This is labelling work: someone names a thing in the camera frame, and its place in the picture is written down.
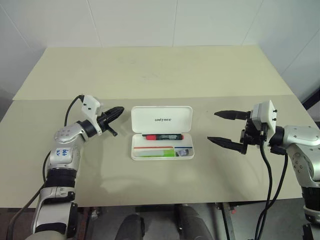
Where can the small red clip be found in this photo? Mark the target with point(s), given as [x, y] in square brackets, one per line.
[233, 211]

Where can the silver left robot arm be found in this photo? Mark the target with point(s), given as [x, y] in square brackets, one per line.
[62, 155]

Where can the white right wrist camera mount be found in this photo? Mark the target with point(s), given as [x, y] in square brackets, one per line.
[265, 110]

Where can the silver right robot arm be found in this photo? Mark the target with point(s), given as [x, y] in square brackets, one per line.
[300, 137]

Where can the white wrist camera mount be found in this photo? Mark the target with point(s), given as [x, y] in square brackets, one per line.
[265, 110]
[90, 103]

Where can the white hinged pencil case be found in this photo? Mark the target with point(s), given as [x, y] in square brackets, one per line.
[150, 115]

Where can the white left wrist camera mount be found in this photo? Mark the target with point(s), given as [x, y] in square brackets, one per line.
[90, 103]

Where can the grey metal table leg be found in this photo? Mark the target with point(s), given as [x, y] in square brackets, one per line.
[225, 225]

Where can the dark frame bar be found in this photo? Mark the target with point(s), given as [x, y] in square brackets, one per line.
[313, 98]

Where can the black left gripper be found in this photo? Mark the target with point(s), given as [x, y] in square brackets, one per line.
[105, 123]

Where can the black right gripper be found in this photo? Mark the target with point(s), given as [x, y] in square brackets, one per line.
[255, 137]

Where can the small grey metal bracket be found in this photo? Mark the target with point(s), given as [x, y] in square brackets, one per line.
[95, 213]

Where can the red and black marker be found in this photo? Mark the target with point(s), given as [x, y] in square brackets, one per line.
[170, 137]

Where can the black rounded shape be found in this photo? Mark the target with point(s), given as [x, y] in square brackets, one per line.
[131, 227]

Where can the dark grey rounded shape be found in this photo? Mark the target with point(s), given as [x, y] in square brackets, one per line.
[195, 225]

